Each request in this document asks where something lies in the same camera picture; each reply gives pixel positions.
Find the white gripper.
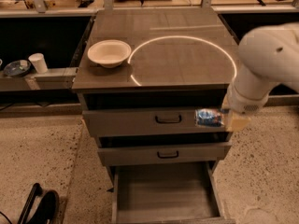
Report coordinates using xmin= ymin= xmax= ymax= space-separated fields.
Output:
xmin=223 ymin=84 xmax=268 ymax=132

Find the blue silver redbull can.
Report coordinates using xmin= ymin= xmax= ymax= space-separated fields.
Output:
xmin=194 ymin=108 xmax=224 ymax=127

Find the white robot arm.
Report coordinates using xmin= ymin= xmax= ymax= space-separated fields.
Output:
xmin=222 ymin=22 xmax=299 ymax=132

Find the middle grey drawer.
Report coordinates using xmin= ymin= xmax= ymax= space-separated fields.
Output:
xmin=98 ymin=142 xmax=232 ymax=166

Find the top grey drawer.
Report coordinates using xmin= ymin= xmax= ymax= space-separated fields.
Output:
xmin=83 ymin=107 xmax=226 ymax=137

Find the bottom grey open drawer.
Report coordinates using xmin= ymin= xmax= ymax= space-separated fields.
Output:
xmin=111 ymin=162 xmax=236 ymax=224

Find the grey drawer cabinet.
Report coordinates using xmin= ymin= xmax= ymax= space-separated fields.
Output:
xmin=71 ymin=7 xmax=250 ymax=224

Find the white paper bowl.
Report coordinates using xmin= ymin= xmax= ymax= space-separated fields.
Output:
xmin=87 ymin=40 xmax=132 ymax=68

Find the white paper cup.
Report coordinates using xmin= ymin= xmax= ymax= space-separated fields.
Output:
xmin=28 ymin=53 xmax=48 ymax=74

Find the black shoe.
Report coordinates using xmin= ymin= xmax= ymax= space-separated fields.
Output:
xmin=26 ymin=190 xmax=59 ymax=224

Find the black chair leg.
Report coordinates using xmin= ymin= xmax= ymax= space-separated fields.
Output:
xmin=17 ymin=183 xmax=43 ymax=224

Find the dark blue plate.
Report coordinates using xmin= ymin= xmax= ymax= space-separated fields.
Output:
xmin=4 ymin=60 xmax=31 ymax=77

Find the black top drawer handle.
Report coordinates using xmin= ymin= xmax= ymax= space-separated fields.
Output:
xmin=155 ymin=115 xmax=182 ymax=124

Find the black drawer handle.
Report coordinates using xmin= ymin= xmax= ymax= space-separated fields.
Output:
xmin=155 ymin=115 xmax=182 ymax=124
xmin=157 ymin=151 xmax=179 ymax=159

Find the black middle drawer handle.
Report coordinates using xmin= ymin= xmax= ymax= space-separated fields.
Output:
xmin=157 ymin=151 xmax=179 ymax=159

